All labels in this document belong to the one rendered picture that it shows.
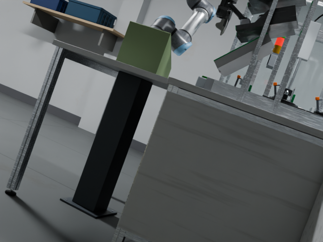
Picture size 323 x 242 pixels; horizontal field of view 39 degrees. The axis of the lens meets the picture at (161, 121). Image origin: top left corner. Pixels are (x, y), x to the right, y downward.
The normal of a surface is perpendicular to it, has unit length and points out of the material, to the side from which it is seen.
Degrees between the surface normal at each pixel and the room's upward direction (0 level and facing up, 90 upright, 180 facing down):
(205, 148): 90
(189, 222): 90
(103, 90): 90
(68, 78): 90
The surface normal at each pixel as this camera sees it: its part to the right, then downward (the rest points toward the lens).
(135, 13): -0.37, -0.10
